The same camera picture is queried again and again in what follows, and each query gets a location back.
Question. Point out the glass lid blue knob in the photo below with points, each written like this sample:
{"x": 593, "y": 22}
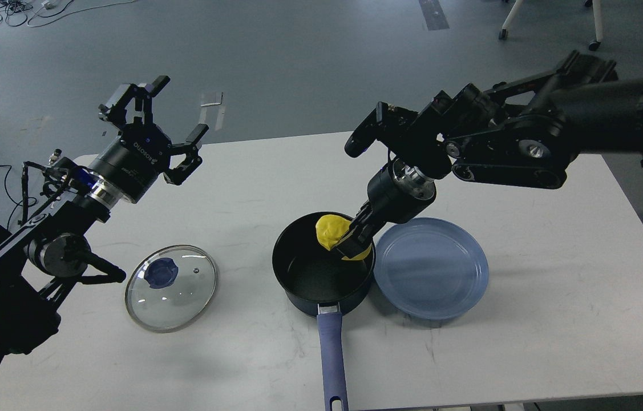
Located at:
{"x": 170, "y": 288}

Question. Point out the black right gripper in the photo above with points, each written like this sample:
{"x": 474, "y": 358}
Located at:
{"x": 395, "y": 194}

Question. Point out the yellow potato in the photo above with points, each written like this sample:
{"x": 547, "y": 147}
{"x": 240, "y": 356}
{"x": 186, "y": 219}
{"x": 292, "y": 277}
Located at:
{"x": 335, "y": 234}

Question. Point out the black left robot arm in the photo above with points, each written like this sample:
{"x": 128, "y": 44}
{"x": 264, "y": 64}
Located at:
{"x": 42, "y": 261}

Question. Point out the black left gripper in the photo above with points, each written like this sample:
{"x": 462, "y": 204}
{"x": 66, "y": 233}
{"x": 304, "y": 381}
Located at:
{"x": 134, "y": 161}

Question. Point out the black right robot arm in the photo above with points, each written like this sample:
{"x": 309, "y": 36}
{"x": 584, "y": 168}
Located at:
{"x": 523, "y": 133}

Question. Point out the dark blue saucepan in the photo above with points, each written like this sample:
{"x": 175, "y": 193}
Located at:
{"x": 322, "y": 285}

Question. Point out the blue plate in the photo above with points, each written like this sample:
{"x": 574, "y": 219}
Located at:
{"x": 431, "y": 269}

